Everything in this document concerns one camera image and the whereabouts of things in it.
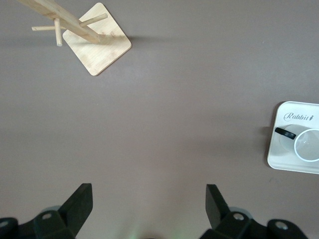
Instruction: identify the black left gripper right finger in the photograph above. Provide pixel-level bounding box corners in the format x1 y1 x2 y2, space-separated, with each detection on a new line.
201 184 310 239

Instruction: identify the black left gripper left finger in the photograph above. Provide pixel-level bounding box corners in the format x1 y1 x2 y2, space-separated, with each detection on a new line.
0 183 93 239

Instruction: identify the white smiley mug black handle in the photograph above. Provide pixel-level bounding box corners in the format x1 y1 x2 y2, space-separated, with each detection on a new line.
275 124 319 163

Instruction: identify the wooden cup rack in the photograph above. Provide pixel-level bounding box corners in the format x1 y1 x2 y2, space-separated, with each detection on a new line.
18 0 132 77

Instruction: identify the cream tray with Rabbit print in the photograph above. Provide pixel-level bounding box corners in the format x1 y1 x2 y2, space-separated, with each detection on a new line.
267 101 319 174

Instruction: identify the brown table mat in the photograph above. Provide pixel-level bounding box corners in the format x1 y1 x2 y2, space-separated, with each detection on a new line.
0 0 319 239

